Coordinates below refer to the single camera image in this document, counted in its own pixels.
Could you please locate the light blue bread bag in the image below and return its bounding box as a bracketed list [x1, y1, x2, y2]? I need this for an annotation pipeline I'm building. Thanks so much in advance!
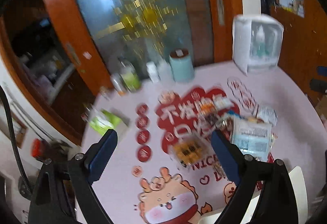
[231, 115, 272, 162]

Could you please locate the clear fried snack bag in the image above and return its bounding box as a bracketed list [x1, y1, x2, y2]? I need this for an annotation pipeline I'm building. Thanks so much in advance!
[167, 135, 212, 170]

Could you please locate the silver grey snack pouch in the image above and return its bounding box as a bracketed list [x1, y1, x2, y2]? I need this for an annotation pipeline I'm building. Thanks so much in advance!
[256, 104, 278, 126]

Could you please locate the green tissue box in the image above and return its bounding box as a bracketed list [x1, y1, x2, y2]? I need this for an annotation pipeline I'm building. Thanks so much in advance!
[88, 109, 128, 139]

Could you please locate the dark red snack packet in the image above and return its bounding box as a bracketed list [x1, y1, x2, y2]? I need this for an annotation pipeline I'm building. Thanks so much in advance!
[202, 109, 225, 129]

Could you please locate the orange white snack packet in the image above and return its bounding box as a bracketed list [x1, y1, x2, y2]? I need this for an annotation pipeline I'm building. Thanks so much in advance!
[198, 97, 234, 115]

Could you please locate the small glass jar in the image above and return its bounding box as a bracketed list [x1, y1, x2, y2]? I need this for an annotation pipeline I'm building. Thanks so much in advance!
[99, 86, 111, 100]

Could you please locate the small metal can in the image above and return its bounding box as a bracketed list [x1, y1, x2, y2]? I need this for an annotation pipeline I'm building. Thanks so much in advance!
[111, 73, 127, 96]

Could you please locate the green label glass bottle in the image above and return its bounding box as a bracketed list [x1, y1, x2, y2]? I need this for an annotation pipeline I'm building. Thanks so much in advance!
[118, 57, 141, 92]

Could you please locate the light blue canister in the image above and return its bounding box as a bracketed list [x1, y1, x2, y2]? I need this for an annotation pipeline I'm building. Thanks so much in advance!
[169, 48, 195, 83]

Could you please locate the white cosmetics storage box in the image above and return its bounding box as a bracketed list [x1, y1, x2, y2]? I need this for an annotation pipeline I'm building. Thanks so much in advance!
[232, 14, 284, 75]

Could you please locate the translucent plastic bottle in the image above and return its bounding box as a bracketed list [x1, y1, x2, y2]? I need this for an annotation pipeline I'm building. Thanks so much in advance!
[157, 59, 174, 85]

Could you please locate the white pill bottle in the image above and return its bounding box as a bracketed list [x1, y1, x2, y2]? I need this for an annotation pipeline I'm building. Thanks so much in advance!
[146, 61, 160, 83]

